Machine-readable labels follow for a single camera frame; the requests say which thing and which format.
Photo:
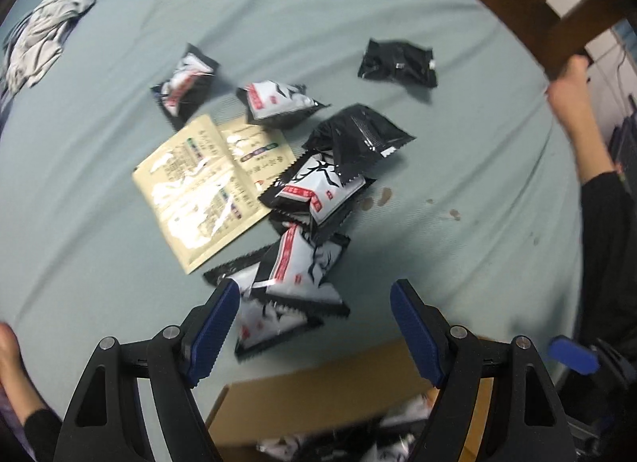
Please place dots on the person's left foot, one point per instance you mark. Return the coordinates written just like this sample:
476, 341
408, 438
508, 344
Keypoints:
22, 382

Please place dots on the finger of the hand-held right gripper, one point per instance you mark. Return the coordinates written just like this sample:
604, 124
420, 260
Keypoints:
572, 355

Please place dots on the pile of black white packets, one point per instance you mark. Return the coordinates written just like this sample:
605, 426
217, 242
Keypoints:
298, 193
348, 442

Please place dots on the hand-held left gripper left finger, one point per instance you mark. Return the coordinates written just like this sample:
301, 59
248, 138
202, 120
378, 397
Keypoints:
211, 337

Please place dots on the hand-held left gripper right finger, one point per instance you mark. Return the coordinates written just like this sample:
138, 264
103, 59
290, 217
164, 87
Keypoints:
415, 337

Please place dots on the beige sachet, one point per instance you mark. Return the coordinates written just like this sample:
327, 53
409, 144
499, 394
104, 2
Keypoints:
254, 148
189, 193

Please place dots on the brown cardboard box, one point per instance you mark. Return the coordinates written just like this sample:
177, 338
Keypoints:
308, 392

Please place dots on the grey crumpled cloth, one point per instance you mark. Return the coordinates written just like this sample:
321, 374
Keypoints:
42, 39

